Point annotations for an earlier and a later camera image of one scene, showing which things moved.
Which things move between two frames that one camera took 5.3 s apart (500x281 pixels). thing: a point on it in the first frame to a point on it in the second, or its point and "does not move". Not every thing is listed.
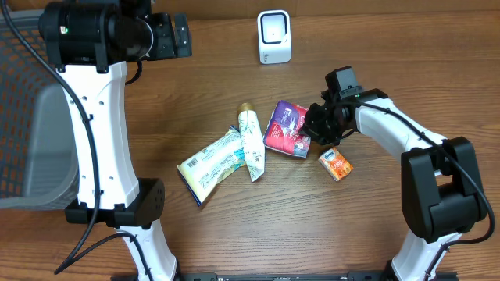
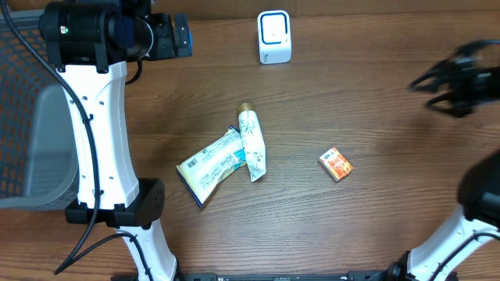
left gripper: [169, 49] does not move
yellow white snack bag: [202, 171] does not move
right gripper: [312, 130] to [453, 70]
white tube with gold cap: [251, 140] does not move
